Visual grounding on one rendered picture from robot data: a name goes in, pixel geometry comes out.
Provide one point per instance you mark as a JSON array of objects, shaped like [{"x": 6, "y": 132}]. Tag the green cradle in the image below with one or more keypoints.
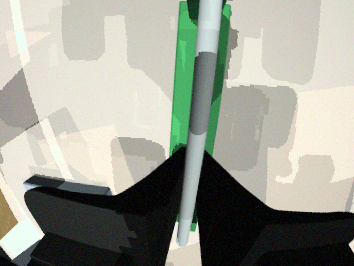
[{"x": 183, "y": 77}]

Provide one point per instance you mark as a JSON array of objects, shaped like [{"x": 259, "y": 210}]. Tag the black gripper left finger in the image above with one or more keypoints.
[{"x": 139, "y": 221}]

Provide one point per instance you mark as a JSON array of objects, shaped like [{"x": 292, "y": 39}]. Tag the grey pin with dark red head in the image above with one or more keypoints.
[{"x": 208, "y": 35}]

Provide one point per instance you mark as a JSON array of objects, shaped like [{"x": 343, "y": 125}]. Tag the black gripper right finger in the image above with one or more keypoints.
[{"x": 236, "y": 228}]

